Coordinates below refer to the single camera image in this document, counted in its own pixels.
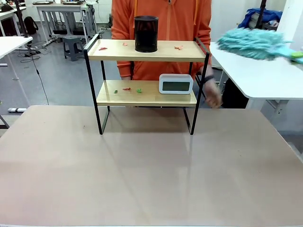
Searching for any teal fluffy duster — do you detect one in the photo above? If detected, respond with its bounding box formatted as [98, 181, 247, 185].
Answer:
[216, 27, 303, 65]

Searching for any white digital alarm clock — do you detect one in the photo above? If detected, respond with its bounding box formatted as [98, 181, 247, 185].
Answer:
[158, 73, 194, 95]

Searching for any person left forearm orange sleeve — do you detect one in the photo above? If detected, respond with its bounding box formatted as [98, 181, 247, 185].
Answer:
[199, 55, 214, 78]

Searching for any person left hand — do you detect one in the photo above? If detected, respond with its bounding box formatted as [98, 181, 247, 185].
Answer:
[203, 81, 223, 109]

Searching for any large white table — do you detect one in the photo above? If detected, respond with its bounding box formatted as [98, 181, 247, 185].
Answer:
[209, 41, 303, 116]

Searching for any blue cloth pile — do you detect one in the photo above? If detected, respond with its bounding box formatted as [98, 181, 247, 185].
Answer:
[237, 8, 284, 31]

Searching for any black tripod pole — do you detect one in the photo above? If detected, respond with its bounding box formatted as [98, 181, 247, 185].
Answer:
[256, 0, 267, 28]

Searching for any black office chair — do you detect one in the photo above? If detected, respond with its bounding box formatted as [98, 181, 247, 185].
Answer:
[222, 78, 250, 109]

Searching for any person torso orange hoodie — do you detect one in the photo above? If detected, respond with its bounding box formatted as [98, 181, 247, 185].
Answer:
[111, 0, 212, 81]

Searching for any black cylindrical container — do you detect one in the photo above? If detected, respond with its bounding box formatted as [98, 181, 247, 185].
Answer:
[134, 15, 159, 53]

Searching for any grey plastic stool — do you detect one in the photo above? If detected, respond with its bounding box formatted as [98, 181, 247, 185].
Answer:
[62, 35, 85, 62]

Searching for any grey-legged background desk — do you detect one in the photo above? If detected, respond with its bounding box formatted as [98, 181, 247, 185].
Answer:
[35, 1, 97, 45]

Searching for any black backpack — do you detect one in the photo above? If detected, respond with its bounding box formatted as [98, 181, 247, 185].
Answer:
[23, 16, 39, 35]

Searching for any black stand pole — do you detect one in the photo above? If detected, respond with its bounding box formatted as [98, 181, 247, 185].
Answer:
[14, 0, 29, 39]

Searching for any small white table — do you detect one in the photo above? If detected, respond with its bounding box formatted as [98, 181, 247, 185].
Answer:
[0, 36, 34, 107]

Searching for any white background desk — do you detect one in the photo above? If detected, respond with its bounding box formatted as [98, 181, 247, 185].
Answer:
[0, 2, 27, 37]

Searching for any two-tier wooden black-frame shelf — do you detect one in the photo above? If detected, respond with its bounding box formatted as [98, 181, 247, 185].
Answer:
[83, 33, 211, 135]

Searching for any black floor cable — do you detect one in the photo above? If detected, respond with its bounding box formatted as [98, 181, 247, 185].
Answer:
[20, 44, 50, 105]

